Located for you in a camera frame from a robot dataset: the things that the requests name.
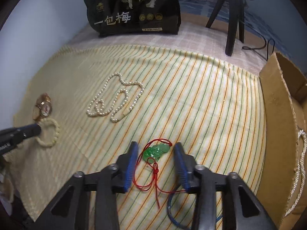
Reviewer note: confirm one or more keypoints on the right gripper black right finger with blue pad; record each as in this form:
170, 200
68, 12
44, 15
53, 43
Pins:
187, 169

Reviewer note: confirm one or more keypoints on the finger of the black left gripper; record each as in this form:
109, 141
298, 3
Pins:
11, 137

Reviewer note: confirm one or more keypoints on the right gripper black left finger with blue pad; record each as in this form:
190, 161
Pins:
126, 167

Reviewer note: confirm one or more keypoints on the brown strap wristwatch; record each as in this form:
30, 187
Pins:
42, 107

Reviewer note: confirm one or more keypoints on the yellow striped bed cloth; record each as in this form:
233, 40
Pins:
105, 98

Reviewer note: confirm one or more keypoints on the cardboard box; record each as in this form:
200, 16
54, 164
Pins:
282, 189

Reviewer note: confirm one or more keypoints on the black bag with gold print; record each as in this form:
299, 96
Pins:
112, 17

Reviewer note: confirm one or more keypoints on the black ring light tripod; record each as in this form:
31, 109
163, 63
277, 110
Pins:
236, 22

